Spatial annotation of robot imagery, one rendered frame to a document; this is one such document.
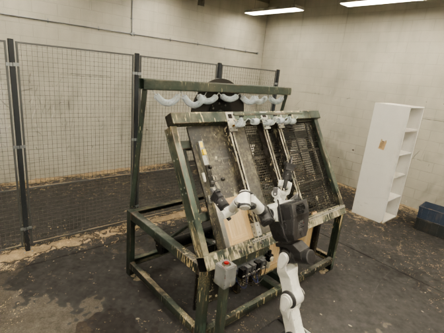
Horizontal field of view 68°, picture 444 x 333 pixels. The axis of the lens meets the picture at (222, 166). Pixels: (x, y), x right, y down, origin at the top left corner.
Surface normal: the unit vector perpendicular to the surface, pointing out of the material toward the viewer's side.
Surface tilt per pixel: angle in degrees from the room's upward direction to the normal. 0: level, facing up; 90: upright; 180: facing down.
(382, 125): 90
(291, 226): 90
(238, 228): 60
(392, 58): 90
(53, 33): 90
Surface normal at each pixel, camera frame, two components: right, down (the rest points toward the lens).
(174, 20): 0.64, 0.27
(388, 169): -0.76, 0.11
